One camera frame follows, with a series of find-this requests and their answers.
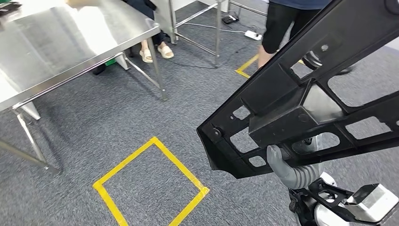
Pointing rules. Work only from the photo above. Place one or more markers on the black power adapter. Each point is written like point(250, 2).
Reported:
point(230, 19)

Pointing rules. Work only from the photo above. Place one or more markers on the white power strip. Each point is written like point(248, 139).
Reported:
point(253, 35)

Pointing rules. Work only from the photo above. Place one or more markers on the long black plastic part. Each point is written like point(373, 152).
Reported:
point(280, 103)

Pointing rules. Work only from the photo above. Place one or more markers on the steel table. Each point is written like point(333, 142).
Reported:
point(218, 31)

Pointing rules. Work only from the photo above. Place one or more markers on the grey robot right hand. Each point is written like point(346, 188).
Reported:
point(299, 177)

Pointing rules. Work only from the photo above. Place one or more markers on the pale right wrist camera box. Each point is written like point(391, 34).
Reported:
point(371, 202)

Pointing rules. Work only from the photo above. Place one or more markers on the steel workbench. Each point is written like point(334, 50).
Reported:
point(62, 46)

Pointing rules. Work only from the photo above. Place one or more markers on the small green object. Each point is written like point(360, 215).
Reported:
point(110, 62)

